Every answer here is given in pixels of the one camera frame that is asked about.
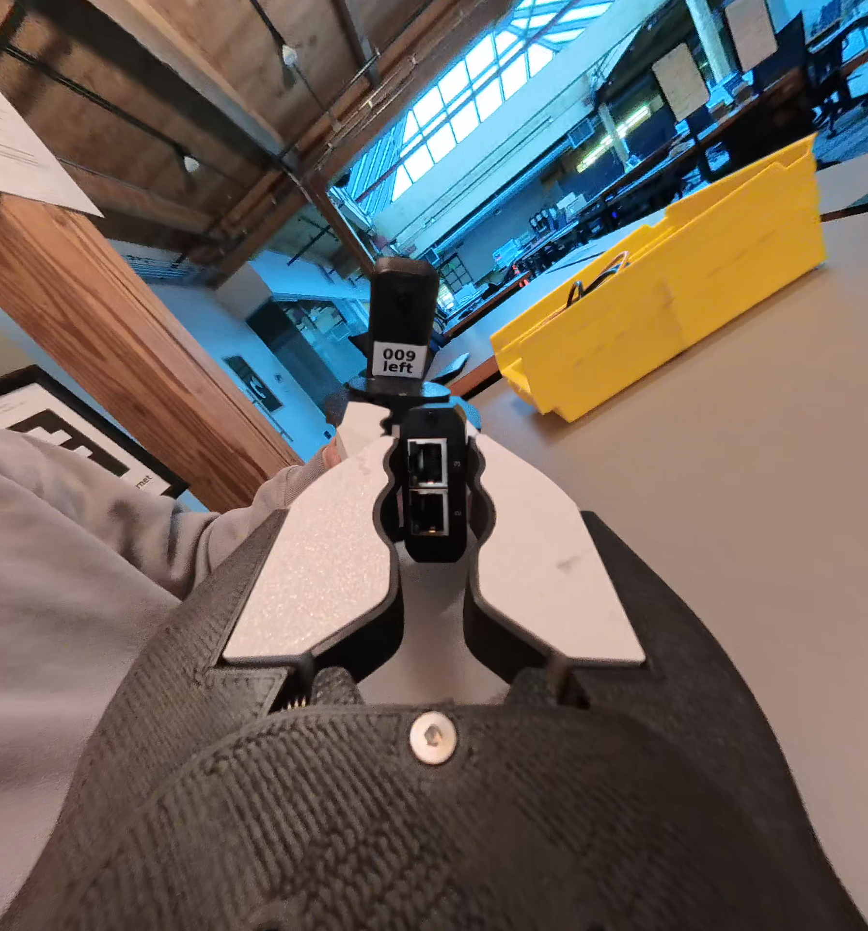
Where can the grey desk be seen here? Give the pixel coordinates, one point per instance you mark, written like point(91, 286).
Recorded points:
point(753, 524)

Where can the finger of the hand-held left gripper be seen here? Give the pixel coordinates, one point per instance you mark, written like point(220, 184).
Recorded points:
point(361, 429)

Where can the ceiling lamp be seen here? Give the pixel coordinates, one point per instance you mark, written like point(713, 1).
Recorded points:
point(190, 164)
point(288, 54)

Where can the black network adapter box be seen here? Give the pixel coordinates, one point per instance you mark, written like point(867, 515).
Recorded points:
point(434, 494)

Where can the white paper sheet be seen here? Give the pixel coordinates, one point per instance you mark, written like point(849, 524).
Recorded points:
point(5, 138)

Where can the yellow plastic bin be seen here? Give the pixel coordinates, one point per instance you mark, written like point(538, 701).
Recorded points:
point(681, 291)

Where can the black framed poster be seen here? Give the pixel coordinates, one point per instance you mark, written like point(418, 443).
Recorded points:
point(63, 429)

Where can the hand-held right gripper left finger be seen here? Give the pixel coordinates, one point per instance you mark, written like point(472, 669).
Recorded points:
point(310, 574)

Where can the white board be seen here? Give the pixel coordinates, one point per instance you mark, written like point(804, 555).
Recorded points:
point(750, 29)
point(682, 80)

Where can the person's left hand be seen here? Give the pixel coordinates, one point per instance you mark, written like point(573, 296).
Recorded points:
point(329, 458)

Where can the person's left forearm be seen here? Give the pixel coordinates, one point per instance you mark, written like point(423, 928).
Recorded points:
point(77, 582)

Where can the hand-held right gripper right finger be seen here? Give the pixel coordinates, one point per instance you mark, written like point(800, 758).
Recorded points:
point(550, 574)

